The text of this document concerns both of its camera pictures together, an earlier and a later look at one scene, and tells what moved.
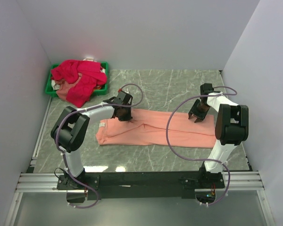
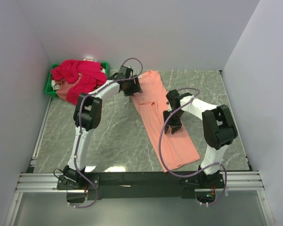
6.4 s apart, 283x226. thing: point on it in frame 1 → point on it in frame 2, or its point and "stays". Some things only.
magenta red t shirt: [92, 75] stays
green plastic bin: [50, 90] stays
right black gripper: [200, 117] → [176, 126]
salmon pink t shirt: [150, 127] → [171, 150]
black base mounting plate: [138, 186] stays
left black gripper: [127, 117] → [136, 87]
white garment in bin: [54, 86] stays
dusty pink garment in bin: [65, 86] stays
